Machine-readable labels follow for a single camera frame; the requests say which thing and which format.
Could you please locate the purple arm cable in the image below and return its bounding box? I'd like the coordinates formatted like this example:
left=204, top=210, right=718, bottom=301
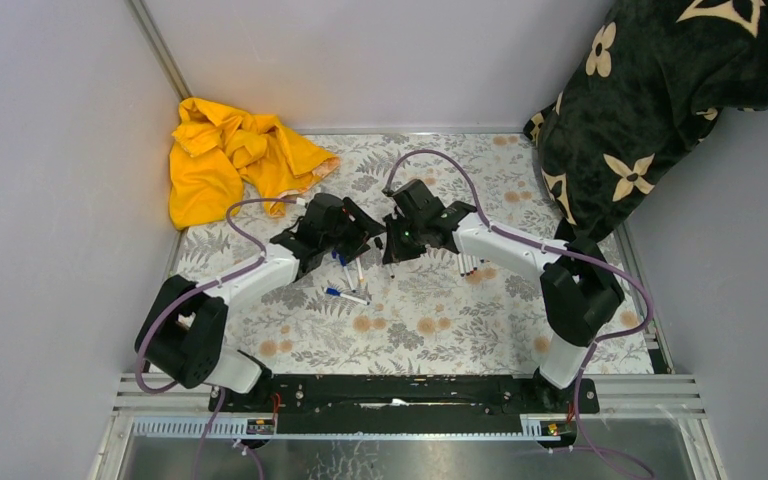
left=383, top=149, right=656, bottom=480
left=134, top=195, right=306, bottom=480

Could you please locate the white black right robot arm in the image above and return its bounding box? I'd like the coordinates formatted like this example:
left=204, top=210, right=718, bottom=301
left=383, top=179, right=625, bottom=412

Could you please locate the blue marker black eraser cap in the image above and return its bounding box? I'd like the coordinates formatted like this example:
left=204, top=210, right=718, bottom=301
left=456, top=254, right=467, bottom=277

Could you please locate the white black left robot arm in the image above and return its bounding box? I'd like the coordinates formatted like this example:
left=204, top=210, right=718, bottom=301
left=134, top=193, right=385, bottom=411

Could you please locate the black floral blanket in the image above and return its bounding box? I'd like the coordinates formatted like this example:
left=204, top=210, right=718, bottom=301
left=523, top=1, right=768, bottom=242

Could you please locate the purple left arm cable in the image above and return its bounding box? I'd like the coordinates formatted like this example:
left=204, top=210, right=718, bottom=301
left=134, top=195, right=306, bottom=480

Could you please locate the floral patterned table mat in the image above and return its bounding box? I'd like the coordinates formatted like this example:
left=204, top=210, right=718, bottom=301
left=148, top=133, right=654, bottom=376

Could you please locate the blue cap marker lying crosswise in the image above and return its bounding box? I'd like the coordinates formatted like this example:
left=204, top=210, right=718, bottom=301
left=324, top=287, right=371, bottom=305

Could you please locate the aluminium frame rail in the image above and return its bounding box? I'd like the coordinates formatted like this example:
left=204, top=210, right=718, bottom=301
left=90, top=373, right=726, bottom=479

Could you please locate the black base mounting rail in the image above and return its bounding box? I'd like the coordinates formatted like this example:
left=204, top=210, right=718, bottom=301
left=208, top=374, right=600, bottom=435

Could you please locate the yellow crumpled cloth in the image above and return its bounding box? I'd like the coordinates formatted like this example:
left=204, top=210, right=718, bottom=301
left=168, top=97, right=340, bottom=230

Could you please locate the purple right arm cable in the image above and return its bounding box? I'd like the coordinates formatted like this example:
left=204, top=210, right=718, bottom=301
left=383, top=149, right=656, bottom=480

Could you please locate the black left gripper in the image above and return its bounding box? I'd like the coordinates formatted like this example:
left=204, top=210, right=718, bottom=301
left=319, top=197, right=386, bottom=264

